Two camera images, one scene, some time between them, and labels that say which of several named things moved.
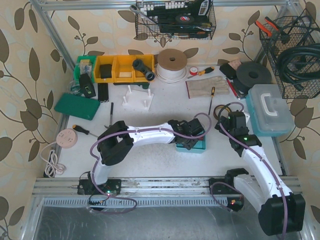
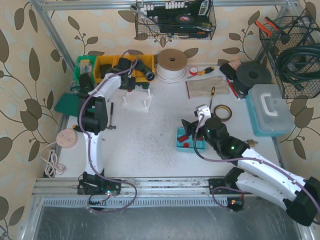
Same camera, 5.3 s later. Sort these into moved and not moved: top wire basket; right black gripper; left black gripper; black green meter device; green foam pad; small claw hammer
Moved: right black gripper; left black gripper
Not moved: small claw hammer; top wire basket; black green meter device; green foam pad
